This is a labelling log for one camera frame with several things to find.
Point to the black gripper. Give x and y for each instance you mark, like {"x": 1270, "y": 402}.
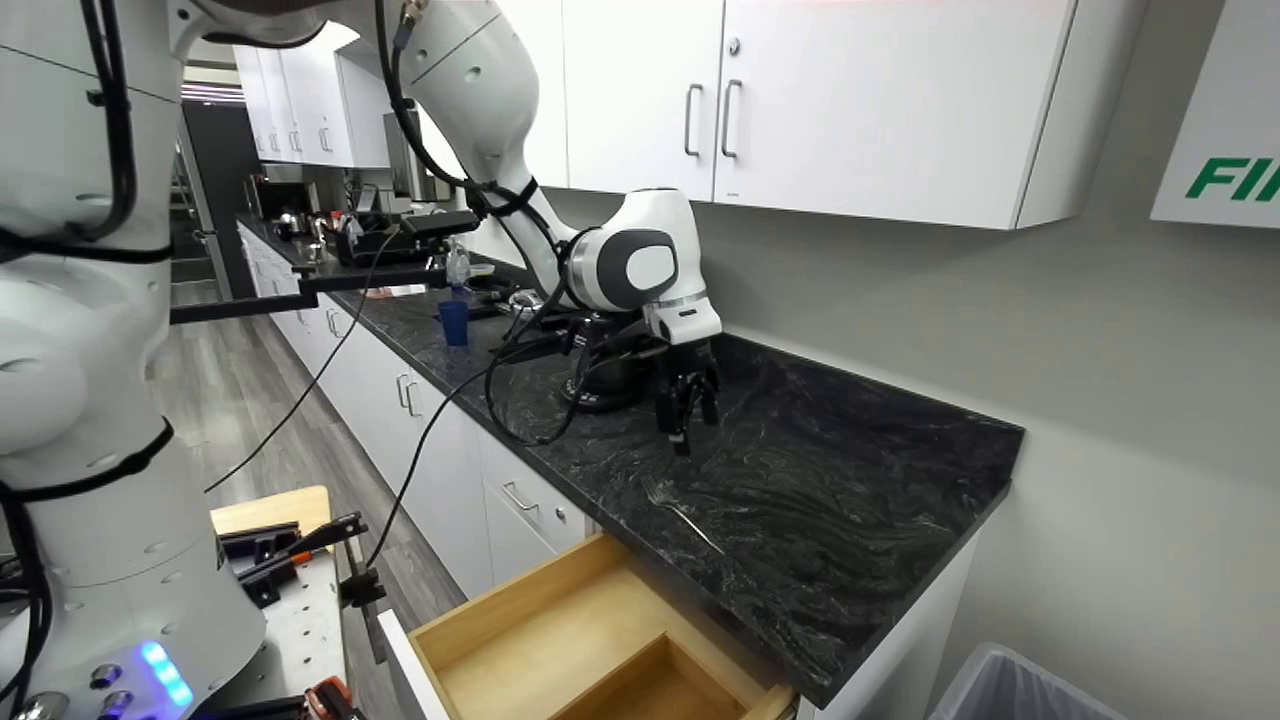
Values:
{"x": 687, "y": 367}

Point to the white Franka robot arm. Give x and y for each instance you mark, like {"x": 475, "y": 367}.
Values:
{"x": 80, "y": 333}

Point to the wooden drawer with white front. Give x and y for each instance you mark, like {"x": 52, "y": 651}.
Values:
{"x": 533, "y": 643}

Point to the black kettle base with buttons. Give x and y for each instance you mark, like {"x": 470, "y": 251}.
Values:
{"x": 609, "y": 399}

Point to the blue bottle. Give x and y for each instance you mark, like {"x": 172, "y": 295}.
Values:
{"x": 452, "y": 321}

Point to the black clamp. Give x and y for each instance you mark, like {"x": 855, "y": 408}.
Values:
{"x": 284, "y": 545}

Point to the trash bin with white liner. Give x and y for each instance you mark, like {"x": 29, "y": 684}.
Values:
{"x": 1012, "y": 684}

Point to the wooden block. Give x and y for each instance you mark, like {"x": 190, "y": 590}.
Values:
{"x": 272, "y": 510}

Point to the white perforated tool table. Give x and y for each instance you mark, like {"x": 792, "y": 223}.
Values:
{"x": 312, "y": 627}

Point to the white sign with green letters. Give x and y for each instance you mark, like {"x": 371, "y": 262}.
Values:
{"x": 1225, "y": 121}

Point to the white upper wall cabinets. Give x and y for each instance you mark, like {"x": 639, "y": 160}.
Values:
{"x": 855, "y": 94}

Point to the black camera stand bar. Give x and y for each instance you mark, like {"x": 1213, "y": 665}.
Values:
{"x": 307, "y": 286}

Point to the distant white wall cabinets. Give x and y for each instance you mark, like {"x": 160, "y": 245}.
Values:
{"x": 312, "y": 104}

